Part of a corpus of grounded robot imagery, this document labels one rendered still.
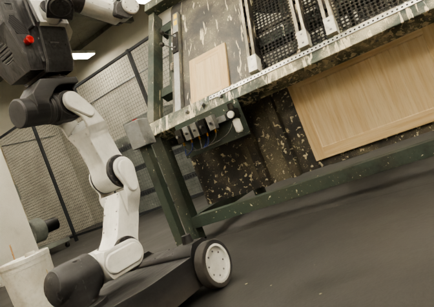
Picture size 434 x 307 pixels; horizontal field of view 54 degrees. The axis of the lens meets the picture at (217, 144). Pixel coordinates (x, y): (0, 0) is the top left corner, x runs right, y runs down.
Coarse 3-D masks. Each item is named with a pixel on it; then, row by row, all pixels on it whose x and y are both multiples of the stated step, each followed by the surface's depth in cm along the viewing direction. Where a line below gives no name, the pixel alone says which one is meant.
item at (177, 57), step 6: (180, 18) 340; (180, 24) 337; (174, 30) 332; (180, 30) 333; (180, 36) 330; (180, 42) 326; (180, 48) 323; (174, 54) 320; (180, 54) 319; (174, 60) 317; (180, 60) 316; (174, 66) 315; (180, 66) 313; (174, 72) 312; (180, 72) 310; (174, 78) 309; (180, 78) 307; (174, 84) 307; (180, 84) 304; (174, 90) 304; (180, 90) 301; (180, 96) 298; (180, 102) 295; (180, 108) 293
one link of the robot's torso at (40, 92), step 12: (36, 84) 164; (48, 84) 168; (60, 84) 172; (72, 84) 180; (24, 96) 166; (36, 96) 162; (48, 96) 166; (12, 108) 161; (24, 108) 157; (36, 108) 161; (48, 108) 165; (12, 120) 162; (24, 120) 158; (36, 120) 162; (48, 120) 167
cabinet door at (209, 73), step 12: (216, 48) 298; (192, 60) 309; (204, 60) 302; (216, 60) 294; (192, 72) 303; (204, 72) 297; (216, 72) 289; (228, 72) 284; (192, 84) 298; (204, 84) 292; (216, 84) 285; (228, 84) 278; (192, 96) 293; (204, 96) 287
